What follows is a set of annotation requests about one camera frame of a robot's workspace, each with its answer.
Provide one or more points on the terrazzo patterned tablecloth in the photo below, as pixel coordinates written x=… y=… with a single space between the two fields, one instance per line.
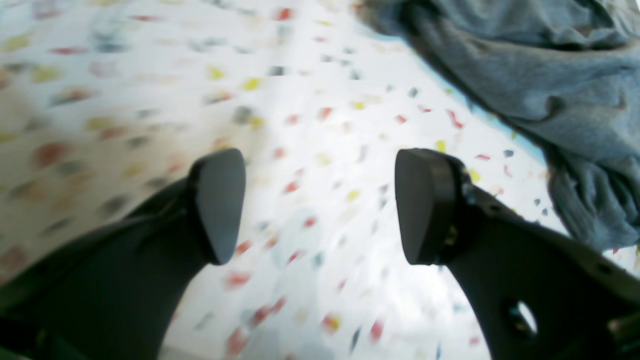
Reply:
x=106 y=102

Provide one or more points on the grey t-shirt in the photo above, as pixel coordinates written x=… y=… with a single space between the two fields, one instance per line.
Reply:
x=565 y=72

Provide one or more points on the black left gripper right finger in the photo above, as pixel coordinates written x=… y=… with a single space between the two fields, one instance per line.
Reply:
x=536 y=294

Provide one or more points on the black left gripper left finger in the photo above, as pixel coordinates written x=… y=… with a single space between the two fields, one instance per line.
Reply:
x=111 y=294

